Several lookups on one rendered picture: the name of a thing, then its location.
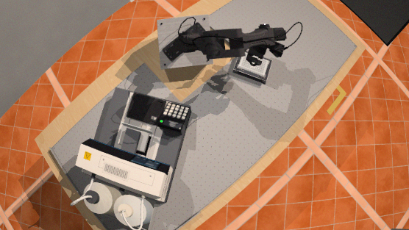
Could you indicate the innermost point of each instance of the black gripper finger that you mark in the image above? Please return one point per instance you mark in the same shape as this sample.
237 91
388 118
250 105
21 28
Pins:
255 63

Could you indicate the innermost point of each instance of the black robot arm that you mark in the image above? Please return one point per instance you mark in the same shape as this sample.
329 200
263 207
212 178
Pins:
215 46

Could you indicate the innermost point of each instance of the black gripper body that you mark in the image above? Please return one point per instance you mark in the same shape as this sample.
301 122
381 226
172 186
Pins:
253 52

